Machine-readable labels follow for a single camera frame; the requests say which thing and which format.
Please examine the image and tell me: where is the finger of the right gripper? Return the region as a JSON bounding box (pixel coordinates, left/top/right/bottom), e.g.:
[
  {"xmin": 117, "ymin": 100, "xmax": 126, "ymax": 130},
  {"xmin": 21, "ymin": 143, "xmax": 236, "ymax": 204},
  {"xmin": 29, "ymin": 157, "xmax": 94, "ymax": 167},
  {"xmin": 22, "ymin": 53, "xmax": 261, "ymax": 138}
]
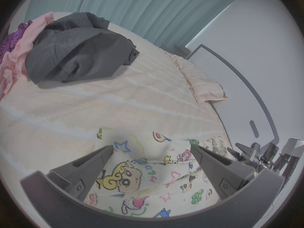
[
  {"xmin": 227, "ymin": 147, "xmax": 241, "ymax": 161},
  {"xmin": 235, "ymin": 142, "xmax": 251, "ymax": 155}
]

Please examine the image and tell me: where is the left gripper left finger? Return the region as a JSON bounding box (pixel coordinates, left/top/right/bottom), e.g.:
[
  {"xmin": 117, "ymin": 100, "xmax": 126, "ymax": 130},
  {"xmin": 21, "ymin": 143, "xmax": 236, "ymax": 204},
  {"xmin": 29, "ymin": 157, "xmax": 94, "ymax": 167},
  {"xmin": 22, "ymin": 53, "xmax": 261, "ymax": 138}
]
[{"xmin": 47, "ymin": 145, "xmax": 114, "ymax": 202}]

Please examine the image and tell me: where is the pink garment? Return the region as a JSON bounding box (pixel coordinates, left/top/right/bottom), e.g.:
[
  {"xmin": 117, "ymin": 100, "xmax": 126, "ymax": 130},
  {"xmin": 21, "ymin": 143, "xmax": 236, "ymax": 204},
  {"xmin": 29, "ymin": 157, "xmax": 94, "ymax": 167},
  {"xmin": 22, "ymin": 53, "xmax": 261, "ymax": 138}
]
[{"xmin": 0, "ymin": 11, "xmax": 54, "ymax": 101}]

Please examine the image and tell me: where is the white printed pyjama top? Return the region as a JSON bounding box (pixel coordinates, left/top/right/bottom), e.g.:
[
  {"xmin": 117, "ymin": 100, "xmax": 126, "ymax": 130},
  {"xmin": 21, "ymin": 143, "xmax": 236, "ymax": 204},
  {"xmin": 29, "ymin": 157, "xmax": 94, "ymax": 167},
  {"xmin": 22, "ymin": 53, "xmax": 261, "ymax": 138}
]
[{"xmin": 83, "ymin": 127, "xmax": 235, "ymax": 219}]

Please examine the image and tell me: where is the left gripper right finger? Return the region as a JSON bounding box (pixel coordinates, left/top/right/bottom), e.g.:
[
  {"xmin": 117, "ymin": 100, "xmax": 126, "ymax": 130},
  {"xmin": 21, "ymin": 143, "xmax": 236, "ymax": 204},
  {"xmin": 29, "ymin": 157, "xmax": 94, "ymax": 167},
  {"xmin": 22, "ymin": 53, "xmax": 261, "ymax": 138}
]
[{"xmin": 190, "ymin": 144, "xmax": 255, "ymax": 201}]

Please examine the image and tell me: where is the bed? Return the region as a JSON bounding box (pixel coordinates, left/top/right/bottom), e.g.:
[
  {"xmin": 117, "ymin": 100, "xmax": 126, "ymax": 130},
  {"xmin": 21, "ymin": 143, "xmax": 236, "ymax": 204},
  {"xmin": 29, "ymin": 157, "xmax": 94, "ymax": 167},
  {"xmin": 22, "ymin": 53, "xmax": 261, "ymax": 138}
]
[{"xmin": 0, "ymin": 11, "xmax": 282, "ymax": 219}]

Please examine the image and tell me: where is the pale pink striped pillow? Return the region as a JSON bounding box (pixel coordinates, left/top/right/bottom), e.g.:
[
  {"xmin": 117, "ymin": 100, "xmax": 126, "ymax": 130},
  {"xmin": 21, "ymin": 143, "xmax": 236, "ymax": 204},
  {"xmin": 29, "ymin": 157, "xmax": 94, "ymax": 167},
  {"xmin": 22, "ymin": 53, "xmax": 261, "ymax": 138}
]
[{"xmin": 170, "ymin": 54, "xmax": 228, "ymax": 103}]

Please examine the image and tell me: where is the grey bedside table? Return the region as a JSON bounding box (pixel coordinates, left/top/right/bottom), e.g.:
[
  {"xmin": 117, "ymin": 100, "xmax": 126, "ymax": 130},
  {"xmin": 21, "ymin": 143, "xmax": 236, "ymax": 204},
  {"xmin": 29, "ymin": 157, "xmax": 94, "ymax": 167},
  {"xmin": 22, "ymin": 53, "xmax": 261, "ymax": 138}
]
[{"xmin": 161, "ymin": 45, "xmax": 191, "ymax": 57}]

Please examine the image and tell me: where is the black garment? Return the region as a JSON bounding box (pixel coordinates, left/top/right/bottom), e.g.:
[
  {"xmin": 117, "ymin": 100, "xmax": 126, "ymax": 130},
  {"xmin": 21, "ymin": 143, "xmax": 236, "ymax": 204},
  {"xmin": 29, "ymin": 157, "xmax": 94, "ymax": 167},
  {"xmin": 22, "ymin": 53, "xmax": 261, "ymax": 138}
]
[{"xmin": 26, "ymin": 12, "xmax": 140, "ymax": 85}]

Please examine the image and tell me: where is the purple satin garment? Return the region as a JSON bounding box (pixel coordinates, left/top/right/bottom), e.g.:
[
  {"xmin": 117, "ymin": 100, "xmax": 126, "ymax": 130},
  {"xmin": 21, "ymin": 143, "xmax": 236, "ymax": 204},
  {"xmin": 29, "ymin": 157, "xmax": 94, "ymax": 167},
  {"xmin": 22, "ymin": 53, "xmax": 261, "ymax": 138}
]
[{"xmin": 0, "ymin": 20, "xmax": 34, "ymax": 63}]

